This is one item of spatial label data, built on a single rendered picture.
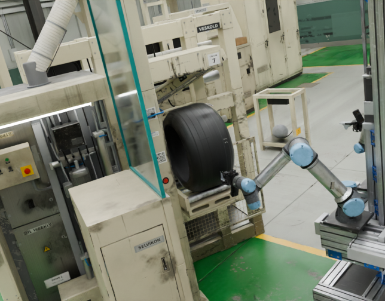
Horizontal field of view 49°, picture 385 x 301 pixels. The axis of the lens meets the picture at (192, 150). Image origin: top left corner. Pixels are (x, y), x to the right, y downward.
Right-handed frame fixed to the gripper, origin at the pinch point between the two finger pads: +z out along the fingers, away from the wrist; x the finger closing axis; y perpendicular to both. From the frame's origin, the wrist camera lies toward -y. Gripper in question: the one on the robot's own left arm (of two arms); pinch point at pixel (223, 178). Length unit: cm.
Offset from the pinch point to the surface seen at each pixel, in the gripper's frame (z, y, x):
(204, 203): 9.7, -14.5, 12.5
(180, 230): 21.7, -31.3, 29.6
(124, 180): -15, 24, 63
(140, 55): 7, 87, 30
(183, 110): 16, 47, 9
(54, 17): 32, 120, 68
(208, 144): -4.3, 25.6, 6.1
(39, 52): 34, 102, 82
